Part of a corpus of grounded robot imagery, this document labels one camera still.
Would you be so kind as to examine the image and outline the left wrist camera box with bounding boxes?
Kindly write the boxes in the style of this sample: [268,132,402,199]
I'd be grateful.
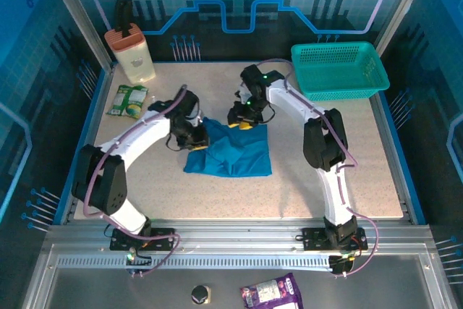
[177,90,201,114]

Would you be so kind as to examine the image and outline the cream knife block brown top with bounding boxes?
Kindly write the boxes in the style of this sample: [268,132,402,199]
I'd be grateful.
[103,22,157,85]

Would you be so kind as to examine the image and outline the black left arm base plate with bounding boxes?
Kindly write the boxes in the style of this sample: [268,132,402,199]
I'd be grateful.
[109,227,175,252]

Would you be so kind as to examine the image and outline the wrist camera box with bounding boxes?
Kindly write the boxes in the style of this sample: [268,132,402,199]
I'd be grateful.
[177,90,201,114]
[240,64,264,90]

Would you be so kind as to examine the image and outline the aluminium mounting rail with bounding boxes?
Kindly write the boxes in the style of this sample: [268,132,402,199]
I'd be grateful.
[43,219,435,254]

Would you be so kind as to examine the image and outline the grey slotted cable duct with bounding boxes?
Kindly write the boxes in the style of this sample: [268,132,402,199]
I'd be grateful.
[56,256,333,270]

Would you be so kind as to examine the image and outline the purple snack packet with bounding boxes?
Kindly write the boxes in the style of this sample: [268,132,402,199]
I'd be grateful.
[240,272,304,309]

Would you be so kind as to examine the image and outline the black round knob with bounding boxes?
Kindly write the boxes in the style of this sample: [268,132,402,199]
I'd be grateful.
[190,284,211,305]

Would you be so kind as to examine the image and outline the green snack packet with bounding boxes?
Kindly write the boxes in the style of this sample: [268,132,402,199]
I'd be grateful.
[105,84,149,121]

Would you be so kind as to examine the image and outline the black knife handle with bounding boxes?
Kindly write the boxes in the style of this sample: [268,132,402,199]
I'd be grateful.
[114,0,134,38]

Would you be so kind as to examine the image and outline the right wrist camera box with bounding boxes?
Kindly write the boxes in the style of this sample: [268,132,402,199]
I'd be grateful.
[240,64,264,90]

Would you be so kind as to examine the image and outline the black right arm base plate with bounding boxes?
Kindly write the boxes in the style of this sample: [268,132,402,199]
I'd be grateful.
[302,227,368,252]

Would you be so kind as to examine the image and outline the teal plastic basket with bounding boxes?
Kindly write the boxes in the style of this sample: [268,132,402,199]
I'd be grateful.
[291,41,391,103]

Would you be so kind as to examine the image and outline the blue t-shirt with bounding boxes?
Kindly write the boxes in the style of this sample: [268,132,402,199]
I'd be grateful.
[183,117,273,179]

